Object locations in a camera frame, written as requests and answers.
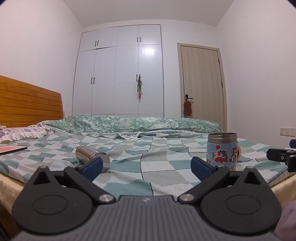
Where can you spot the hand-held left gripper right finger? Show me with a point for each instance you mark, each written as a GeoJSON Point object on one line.
{"type": "Point", "coordinates": [200, 170]}

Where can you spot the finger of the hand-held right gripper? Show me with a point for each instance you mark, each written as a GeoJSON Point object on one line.
{"type": "Point", "coordinates": [292, 143]}
{"type": "Point", "coordinates": [277, 155]}

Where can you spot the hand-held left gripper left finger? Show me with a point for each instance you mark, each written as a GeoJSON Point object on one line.
{"type": "Point", "coordinates": [92, 168]}

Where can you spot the blue cartoon print steel cup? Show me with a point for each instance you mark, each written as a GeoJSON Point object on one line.
{"type": "Point", "coordinates": [222, 151]}

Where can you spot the checkered green bedsheet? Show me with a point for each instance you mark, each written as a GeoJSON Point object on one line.
{"type": "Point", "coordinates": [143, 160]}

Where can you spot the green floral quilt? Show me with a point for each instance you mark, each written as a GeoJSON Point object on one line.
{"type": "Point", "coordinates": [129, 124]}

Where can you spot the brown hanging bag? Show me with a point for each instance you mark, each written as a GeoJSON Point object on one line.
{"type": "Point", "coordinates": [187, 109]}

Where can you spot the person's pink clothing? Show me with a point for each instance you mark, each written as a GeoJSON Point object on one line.
{"type": "Point", "coordinates": [288, 220]}

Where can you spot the purple floral pillow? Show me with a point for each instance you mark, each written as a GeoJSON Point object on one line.
{"type": "Point", "coordinates": [20, 134]}

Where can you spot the light wooden door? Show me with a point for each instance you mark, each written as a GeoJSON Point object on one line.
{"type": "Point", "coordinates": [202, 88]}

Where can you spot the red flat book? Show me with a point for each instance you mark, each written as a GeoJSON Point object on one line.
{"type": "Point", "coordinates": [11, 149]}

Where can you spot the wooden headboard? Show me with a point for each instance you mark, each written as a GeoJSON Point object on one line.
{"type": "Point", "coordinates": [30, 104]}

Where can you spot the green hanging toy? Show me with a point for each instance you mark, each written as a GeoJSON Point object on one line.
{"type": "Point", "coordinates": [139, 87]}

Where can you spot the white wardrobe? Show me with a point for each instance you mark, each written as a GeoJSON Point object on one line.
{"type": "Point", "coordinates": [115, 74]}

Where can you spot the white wall socket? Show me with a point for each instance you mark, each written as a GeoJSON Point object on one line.
{"type": "Point", "coordinates": [287, 131]}

